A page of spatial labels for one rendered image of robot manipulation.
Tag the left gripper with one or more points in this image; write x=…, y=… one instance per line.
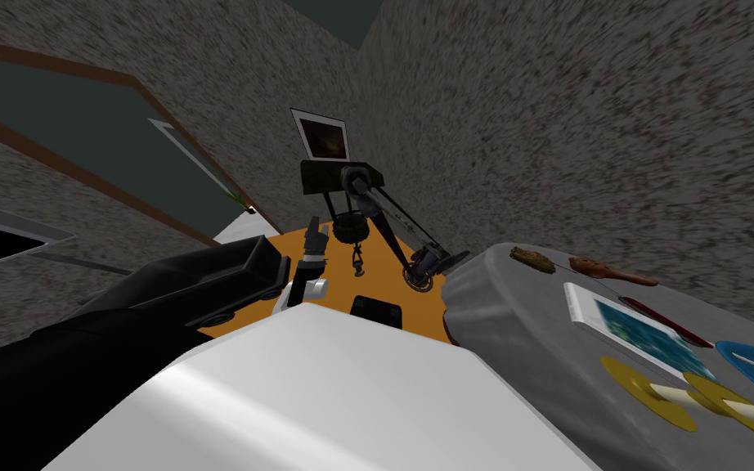
x=316, y=247

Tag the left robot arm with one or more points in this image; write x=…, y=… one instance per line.
x=76, y=366

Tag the dark round object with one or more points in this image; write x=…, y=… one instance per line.
x=351, y=227

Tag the orange desk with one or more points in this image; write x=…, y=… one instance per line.
x=380, y=275

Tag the white framed dark picture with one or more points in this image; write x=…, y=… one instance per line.
x=322, y=137

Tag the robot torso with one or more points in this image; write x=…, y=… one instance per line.
x=324, y=392

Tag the brown bread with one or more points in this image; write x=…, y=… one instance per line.
x=533, y=260

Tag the grey table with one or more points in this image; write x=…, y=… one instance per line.
x=514, y=327

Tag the dark green door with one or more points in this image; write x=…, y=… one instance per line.
x=56, y=124

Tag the brown wooden spoon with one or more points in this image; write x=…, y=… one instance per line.
x=603, y=270

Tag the red knife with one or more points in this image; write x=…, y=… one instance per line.
x=668, y=320

